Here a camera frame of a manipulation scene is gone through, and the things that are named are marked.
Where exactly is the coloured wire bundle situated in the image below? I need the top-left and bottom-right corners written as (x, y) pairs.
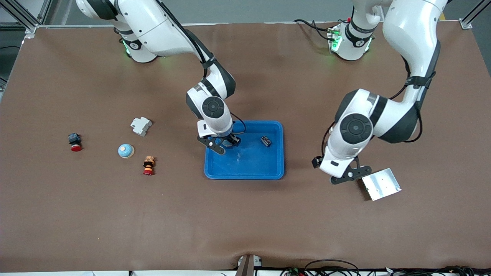
top-left (279, 266), bottom-right (307, 276)

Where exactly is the silver metal plate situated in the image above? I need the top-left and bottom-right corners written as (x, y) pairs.
top-left (361, 168), bottom-right (402, 202)

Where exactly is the grey metal clamp bracket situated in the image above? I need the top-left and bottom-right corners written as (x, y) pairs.
top-left (235, 254), bottom-right (263, 276)

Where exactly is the aluminium frame profile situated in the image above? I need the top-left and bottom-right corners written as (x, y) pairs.
top-left (460, 0), bottom-right (491, 29)
top-left (0, 0), bottom-right (52, 39)

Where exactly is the blue plastic tray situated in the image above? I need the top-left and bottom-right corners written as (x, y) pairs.
top-left (204, 120), bottom-right (285, 180)

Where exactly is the black left base cable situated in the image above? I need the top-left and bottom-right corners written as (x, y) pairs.
top-left (293, 18), bottom-right (335, 41)

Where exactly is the grey plastic circuit breaker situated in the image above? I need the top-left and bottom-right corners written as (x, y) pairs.
top-left (130, 117), bottom-right (153, 137)

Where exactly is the brown table mat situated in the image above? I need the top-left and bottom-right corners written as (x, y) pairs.
top-left (0, 21), bottom-right (491, 273)

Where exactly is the black looped cable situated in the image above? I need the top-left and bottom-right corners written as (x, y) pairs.
top-left (305, 259), bottom-right (361, 276)

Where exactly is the black cable bundle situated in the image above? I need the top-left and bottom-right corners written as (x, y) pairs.
top-left (386, 265), bottom-right (476, 276)

